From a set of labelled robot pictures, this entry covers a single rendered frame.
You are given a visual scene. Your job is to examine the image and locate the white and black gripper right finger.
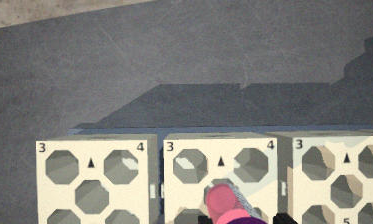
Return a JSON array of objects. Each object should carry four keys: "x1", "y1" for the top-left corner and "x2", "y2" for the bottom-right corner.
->
[{"x1": 273, "y1": 213, "x2": 298, "y2": 224}]

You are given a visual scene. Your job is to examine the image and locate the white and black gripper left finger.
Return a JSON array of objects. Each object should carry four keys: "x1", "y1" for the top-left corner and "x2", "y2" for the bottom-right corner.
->
[{"x1": 198, "y1": 215, "x2": 213, "y2": 224}]

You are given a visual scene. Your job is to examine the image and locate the pink tube cap with orange dot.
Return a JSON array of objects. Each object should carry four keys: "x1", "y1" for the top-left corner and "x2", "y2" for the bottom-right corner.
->
[{"x1": 205, "y1": 181, "x2": 268, "y2": 224}]

